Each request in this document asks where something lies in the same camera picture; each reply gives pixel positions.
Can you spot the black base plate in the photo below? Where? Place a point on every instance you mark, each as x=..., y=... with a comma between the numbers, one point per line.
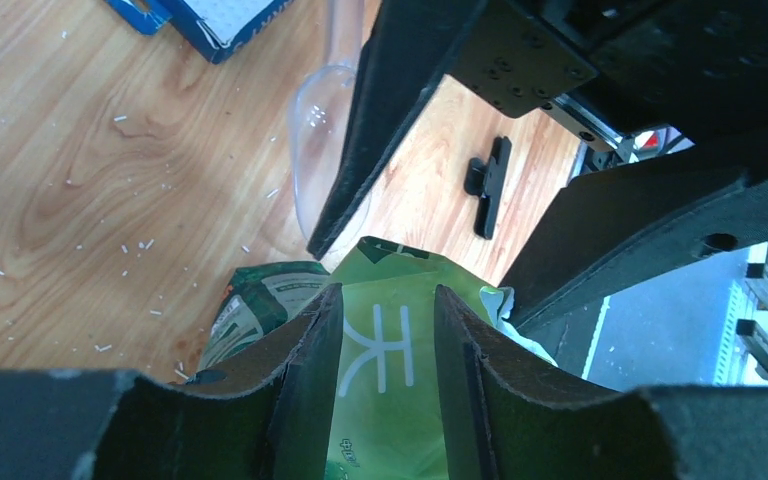
x=572, y=339

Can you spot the blue white card package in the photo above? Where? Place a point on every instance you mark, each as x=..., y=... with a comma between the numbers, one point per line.
x=216, y=29

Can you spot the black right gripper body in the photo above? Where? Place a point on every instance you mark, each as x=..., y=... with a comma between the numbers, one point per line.
x=698, y=66

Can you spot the black bag clip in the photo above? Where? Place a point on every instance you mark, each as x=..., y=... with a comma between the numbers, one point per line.
x=485, y=180

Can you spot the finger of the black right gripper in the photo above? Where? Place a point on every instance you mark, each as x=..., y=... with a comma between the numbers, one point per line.
x=610, y=230
x=412, y=45

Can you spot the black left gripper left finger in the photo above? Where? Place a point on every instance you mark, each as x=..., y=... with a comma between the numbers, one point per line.
x=262, y=414

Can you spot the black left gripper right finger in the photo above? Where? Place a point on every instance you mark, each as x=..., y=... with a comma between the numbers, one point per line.
x=508, y=414

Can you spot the green cat litter bag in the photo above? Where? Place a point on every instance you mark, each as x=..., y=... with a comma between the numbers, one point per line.
x=386, y=420

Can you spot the clear plastic scoop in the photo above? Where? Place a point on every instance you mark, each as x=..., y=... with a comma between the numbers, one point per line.
x=319, y=112

